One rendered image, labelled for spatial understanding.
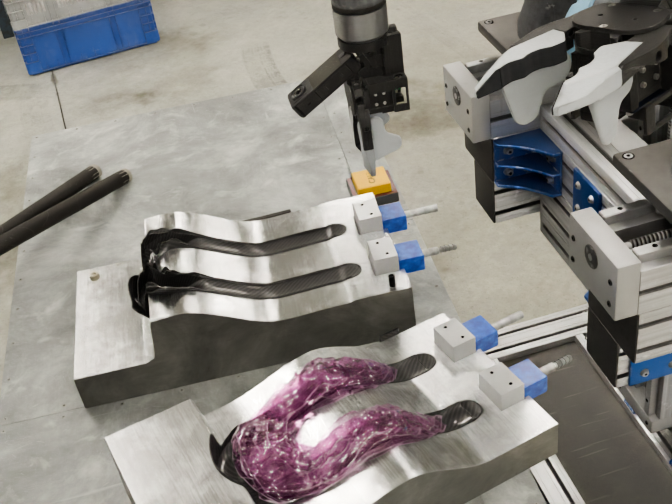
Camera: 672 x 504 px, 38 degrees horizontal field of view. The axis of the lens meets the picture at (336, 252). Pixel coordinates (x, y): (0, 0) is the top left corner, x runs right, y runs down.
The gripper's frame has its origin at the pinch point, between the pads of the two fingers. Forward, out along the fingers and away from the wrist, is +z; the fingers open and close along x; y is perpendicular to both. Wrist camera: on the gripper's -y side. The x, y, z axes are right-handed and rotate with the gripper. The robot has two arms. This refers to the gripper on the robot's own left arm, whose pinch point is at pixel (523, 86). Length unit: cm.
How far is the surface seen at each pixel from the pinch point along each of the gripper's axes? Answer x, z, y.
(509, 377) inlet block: 28, -20, 54
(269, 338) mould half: 61, -6, 52
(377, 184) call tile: 80, -45, 52
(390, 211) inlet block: 64, -34, 47
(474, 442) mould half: 26, -11, 57
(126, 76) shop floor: 334, -115, 102
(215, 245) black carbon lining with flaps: 78, -10, 45
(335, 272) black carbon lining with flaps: 61, -20, 49
